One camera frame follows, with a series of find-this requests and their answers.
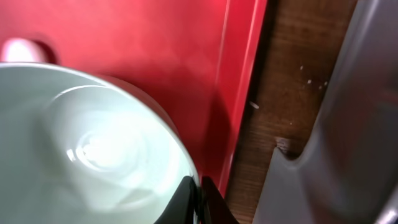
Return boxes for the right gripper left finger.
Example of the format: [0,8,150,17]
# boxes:
[155,176,197,224]

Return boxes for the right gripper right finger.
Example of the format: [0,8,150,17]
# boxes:
[201,176,239,224]

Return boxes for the mint green bowl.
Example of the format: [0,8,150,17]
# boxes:
[1,63,199,223]

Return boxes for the white plastic fork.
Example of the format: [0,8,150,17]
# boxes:
[1,38,48,63]

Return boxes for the grey dishwasher rack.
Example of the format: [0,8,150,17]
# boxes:
[253,0,397,223]

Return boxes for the red serving tray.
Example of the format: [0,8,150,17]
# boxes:
[1,0,267,193]

